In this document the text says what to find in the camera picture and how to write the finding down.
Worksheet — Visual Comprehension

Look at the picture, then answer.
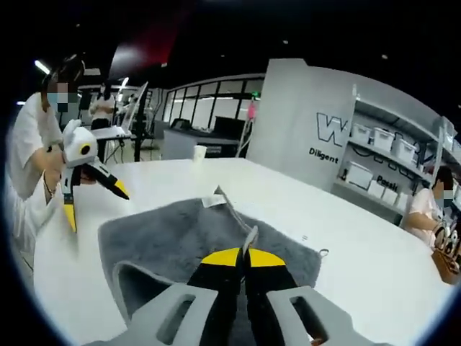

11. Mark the grey towel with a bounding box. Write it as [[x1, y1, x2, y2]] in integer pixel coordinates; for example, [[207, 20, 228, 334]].
[[97, 185, 330, 346]]

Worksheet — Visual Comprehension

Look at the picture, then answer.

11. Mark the person's left hand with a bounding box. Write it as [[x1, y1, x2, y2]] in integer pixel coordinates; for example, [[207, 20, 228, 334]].
[[42, 153, 95, 195]]

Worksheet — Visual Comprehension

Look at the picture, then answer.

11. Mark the grey laptop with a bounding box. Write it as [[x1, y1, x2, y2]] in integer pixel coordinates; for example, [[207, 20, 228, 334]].
[[94, 125, 133, 140]]

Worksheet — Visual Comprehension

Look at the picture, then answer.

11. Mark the grey counter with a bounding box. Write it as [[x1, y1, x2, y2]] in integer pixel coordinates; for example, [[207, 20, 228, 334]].
[[161, 125, 241, 159]]

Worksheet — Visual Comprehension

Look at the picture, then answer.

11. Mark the black monitor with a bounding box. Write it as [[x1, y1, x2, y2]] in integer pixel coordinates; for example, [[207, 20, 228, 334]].
[[215, 115, 246, 134]]

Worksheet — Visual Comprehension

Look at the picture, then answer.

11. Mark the brown wooden box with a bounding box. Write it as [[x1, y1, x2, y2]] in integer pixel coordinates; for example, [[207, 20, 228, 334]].
[[430, 248, 461, 285]]

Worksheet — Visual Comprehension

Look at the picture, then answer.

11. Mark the grey shelf unit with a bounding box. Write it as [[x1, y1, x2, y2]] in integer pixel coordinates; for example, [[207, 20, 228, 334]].
[[331, 84, 461, 231]]

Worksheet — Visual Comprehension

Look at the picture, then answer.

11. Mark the shelf with white storage boxes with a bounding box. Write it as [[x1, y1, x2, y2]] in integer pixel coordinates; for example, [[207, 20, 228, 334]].
[[345, 122, 419, 213]]

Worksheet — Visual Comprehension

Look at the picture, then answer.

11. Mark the white slanted frame stand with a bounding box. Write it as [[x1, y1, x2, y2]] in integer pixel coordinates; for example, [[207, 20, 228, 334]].
[[122, 81, 149, 130]]

